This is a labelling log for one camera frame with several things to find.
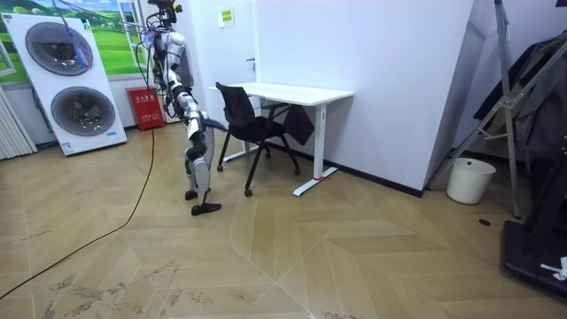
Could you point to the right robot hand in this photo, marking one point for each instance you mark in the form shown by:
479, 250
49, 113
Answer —
215, 125

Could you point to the black office chair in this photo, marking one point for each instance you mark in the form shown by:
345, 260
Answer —
241, 113

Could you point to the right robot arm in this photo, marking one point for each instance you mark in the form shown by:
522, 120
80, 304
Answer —
176, 43

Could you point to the red fire equipment box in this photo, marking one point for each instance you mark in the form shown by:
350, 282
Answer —
146, 108

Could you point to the white desk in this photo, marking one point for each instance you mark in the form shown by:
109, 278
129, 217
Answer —
292, 93

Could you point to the robot body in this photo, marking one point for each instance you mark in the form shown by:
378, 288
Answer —
161, 62

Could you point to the white washing machine tower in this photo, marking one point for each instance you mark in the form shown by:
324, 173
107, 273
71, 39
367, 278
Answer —
44, 83

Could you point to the white waste bin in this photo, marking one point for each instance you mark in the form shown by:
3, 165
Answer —
469, 181

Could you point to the small black floor disc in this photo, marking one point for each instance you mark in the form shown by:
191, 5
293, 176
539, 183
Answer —
484, 222

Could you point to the dark hanging coats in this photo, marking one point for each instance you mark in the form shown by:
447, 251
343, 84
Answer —
545, 111

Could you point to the black machine base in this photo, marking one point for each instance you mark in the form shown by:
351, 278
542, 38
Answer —
527, 252

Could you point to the yellow and white wall sign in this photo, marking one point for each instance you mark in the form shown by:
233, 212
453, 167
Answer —
226, 16

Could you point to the green landscape wall poster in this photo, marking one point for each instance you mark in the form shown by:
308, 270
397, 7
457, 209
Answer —
111, 53

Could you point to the silver metal stand frame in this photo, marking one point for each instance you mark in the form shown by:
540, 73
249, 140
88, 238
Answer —
505, 66

